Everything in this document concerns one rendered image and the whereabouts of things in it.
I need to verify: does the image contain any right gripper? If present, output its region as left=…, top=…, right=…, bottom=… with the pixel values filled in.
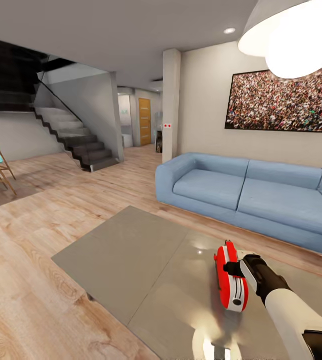
left=223, top=261, right=245, bottom=278

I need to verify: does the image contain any radio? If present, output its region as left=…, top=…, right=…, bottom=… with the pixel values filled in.
left=214, top=240, right=248, bottom=313

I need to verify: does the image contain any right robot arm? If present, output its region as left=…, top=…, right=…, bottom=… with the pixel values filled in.
left=223, top=249, right=322, bottom=360

